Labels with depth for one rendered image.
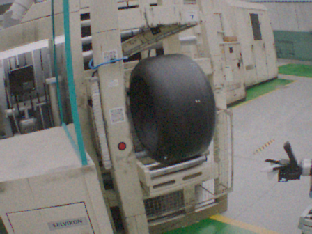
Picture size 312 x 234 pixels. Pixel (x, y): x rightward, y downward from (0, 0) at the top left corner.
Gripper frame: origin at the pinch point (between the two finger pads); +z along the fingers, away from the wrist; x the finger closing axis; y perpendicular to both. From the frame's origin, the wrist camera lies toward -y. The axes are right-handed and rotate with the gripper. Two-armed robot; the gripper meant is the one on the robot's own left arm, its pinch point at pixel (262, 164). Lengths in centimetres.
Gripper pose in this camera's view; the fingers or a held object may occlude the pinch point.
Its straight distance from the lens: 139.3
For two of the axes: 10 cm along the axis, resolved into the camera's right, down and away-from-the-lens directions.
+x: 4.1, -1.5, 9.0
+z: -9.1, 0.0, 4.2
